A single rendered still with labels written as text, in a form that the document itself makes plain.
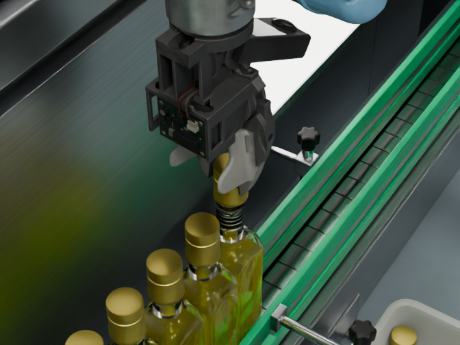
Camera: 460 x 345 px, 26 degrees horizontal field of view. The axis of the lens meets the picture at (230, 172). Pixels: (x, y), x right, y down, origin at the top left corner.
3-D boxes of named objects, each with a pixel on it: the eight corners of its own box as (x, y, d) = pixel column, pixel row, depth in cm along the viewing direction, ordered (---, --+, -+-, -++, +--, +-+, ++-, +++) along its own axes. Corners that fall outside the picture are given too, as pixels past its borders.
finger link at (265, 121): (229, 157, 95) (216, 82, 89) (241, 147, 96) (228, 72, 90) (268, 172, 92) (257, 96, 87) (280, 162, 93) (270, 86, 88)
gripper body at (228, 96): (147, 134, 91) (136, 27, 82) (207, 86, 95) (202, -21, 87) (212, 170, 87) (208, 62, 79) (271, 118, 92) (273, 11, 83)
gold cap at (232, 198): (228, 177, 102) (227, 146, 99) (255, 192, 101) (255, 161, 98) (206, 196, 101) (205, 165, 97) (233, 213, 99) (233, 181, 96)
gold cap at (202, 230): (198, 235, 101) (197, 205, 98) (227, 250, 100) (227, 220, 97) (178, 257, 99) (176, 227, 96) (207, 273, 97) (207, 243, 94)
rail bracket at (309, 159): (276, 181, 141) (280, 109, 132) (319, 200, 139) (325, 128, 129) (262, 198, 139) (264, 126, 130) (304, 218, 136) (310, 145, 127)
